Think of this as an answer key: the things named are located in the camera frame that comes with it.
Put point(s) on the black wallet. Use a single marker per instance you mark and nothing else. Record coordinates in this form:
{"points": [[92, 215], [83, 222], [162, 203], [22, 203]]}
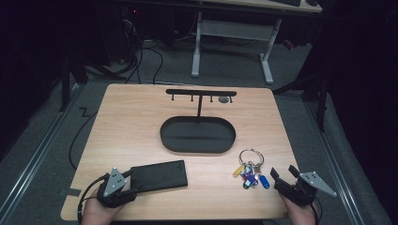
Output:
{"points": [[159, 176]]}

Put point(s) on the black key stand with tray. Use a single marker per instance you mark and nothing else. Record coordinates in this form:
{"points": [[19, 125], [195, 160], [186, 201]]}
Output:
{"points": [[197, 136]]}

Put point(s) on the black keyboard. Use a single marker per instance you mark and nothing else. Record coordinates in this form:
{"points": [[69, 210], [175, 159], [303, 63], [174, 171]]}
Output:
{"points": [[286, 2]]}

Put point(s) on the black tape patch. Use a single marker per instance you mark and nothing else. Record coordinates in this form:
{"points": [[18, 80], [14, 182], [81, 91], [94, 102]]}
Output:
{"points": [[71, 192]]}

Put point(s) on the metal floor rail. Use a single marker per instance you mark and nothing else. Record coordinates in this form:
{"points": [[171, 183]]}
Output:
{"points": [[336, 168], [37, 156]]}

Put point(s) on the dark computer tower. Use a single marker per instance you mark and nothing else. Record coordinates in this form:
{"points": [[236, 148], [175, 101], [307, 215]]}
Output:
{"points": [[131, 31]]}

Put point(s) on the black metal stand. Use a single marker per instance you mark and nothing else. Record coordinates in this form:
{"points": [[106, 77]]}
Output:
{"points": [[322, 103], [65, 84]]}

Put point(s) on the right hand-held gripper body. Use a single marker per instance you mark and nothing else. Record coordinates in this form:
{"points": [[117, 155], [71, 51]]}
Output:
{"points": [[313, 181]]}

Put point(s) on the black computer mouse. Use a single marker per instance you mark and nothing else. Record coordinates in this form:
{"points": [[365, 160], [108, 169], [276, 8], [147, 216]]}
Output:
{"points": [[312, 2]]}

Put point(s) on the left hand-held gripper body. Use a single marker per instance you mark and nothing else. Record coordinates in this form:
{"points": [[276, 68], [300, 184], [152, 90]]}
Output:
{"points": [[115, 184]]}

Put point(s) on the grey round table grommet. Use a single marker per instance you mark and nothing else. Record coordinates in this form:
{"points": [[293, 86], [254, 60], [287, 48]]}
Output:
{"points": [[223, 99]]}

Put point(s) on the person's left hand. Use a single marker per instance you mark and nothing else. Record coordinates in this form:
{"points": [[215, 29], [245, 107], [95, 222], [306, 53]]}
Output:
{"points": [[98, 215]]}

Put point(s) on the person's right hand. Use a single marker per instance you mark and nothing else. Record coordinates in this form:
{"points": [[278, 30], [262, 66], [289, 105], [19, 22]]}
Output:
{"points": [[300, 215]]}

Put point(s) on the desk with white metal legs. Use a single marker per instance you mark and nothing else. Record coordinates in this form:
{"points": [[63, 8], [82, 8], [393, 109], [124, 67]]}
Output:
{"points": [[237, 29]]}

